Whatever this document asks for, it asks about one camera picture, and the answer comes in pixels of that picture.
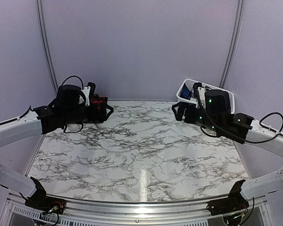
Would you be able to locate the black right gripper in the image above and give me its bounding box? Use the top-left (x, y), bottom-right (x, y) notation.
top-left (173, 101), bottom-right (222, 134)

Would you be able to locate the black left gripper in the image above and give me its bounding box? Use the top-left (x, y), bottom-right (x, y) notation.
top-left (63, 101), bottom-right (113, 125)

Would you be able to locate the red black plaid shirt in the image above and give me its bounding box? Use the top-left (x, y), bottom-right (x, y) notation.
top-left (90, 94), bottom-right (108, 110)

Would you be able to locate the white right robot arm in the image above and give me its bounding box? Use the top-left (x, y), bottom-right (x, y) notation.
top-left (172, 102), bottom-right (283, 211)

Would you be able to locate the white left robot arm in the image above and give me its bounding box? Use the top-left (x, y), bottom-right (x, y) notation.
top-left (0, 103), bottom-right (114, 210)

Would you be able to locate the blue folded garment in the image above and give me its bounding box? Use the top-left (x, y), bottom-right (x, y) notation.
top-left (180, 84), bottom-right (192, 100)

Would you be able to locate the white plastic bin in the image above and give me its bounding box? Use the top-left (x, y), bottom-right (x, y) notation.
top-left (176, 79), bottom-right (235, 114)

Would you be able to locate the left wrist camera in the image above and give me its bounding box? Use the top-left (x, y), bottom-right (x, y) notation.
top-left (54, 82), bottom-right (96, 109)

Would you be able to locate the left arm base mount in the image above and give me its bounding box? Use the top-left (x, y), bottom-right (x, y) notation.
top-left (23, 196), bottom-right (66, 226)

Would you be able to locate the right wall corner profile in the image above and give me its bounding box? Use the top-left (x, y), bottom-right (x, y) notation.
top-left (219, 0), bottom-right (245, 89)

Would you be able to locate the wall corner profile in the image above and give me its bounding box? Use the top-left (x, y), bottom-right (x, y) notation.
top-left (35, 0), bottom-right (58, 94)
top-left (219, 0), bottom-right (245, 89)

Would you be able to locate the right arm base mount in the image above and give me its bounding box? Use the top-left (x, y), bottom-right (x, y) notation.
top-left (206, 197), bottom-right (249, 226)

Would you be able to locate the aluminium front frame rail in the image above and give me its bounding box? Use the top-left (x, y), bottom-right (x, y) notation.
top-left (0, 191), bottom-right (274, 226)

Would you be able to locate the left wall corner profile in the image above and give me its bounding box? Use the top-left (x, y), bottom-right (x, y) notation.
top-left (35, 0), bottom-right (58, 94)

